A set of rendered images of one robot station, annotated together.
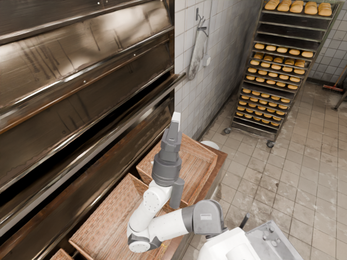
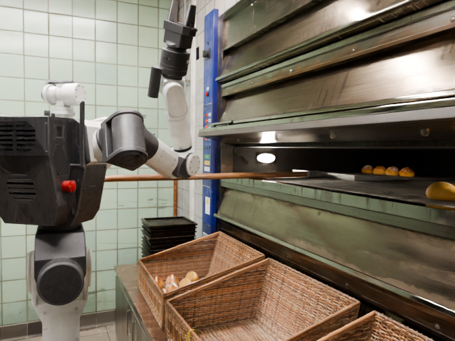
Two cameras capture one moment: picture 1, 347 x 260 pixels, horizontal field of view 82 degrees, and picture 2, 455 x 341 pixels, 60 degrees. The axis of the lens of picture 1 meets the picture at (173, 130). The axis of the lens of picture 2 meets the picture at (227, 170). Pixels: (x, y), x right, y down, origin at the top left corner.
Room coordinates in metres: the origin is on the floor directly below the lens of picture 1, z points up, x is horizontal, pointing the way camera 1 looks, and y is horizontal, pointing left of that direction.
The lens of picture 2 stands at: (1.22, -0.91, 1.32)
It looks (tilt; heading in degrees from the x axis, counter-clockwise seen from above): 3 degrees down; 124
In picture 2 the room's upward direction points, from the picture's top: 1 degrees clockwise
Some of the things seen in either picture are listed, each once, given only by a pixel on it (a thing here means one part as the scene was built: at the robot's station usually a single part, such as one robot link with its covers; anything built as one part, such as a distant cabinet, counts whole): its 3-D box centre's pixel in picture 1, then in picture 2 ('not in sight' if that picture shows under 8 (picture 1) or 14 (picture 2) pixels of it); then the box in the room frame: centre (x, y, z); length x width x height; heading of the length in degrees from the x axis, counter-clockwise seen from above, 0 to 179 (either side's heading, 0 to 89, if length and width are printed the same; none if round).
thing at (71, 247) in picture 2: not in sight; (60, 258); (0.20, -0.25, 1.00); 0.28 x 0.13 x 0.18; 147
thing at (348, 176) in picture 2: not in sight; (345, 174); (0.52, 1.31, 1.20); 0.55 x 0.36 x 0.03; 148
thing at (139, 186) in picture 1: (132, 228); (252, 321); (0.53, 0.27, 0.72); 0.56 x 0.49 x 0.28; 150
